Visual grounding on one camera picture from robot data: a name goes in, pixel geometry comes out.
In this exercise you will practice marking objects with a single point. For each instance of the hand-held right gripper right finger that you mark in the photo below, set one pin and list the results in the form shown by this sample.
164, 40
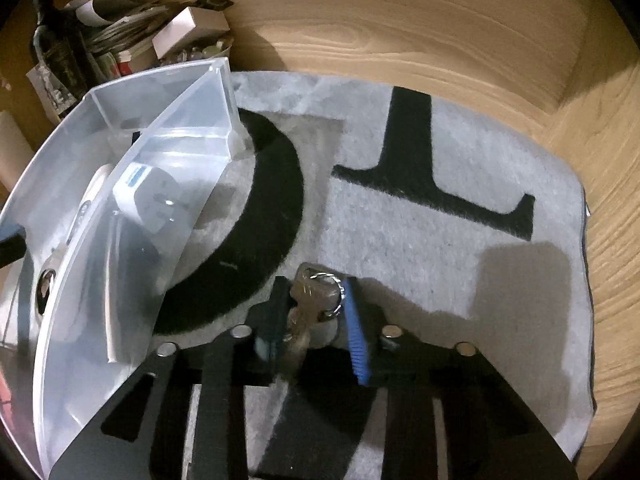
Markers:
357, 340

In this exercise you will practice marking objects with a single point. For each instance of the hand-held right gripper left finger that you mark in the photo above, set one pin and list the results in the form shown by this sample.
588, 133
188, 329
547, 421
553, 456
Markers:
265, 345

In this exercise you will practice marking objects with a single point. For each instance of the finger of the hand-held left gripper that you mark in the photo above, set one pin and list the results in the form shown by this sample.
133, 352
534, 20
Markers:
10, 246

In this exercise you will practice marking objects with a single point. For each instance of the white handheld device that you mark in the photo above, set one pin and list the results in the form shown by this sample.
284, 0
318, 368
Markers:
92, 195

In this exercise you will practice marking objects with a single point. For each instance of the clear plastic bin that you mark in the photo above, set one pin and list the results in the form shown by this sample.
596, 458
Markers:
65, 125

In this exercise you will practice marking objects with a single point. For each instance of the white power adapter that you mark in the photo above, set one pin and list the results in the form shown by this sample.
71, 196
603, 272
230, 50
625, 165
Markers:
150, 200

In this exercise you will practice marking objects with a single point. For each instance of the grey mat with black letters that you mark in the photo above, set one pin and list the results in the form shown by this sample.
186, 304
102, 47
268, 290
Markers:
425, 260

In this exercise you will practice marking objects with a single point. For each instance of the dark wine bottle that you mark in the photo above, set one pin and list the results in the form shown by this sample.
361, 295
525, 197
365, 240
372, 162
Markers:
60, 60

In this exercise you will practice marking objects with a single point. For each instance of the red and white carton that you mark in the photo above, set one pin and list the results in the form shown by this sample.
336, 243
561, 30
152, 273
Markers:
132, 62

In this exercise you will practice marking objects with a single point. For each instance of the stack of booklets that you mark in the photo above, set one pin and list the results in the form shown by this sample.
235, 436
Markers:
125, 35

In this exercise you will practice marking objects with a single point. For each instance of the small white box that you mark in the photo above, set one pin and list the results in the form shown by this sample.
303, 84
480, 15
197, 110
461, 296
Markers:
192, 30

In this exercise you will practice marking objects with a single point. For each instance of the bowl of small items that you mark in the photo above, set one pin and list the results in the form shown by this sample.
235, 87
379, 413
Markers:
215, 49

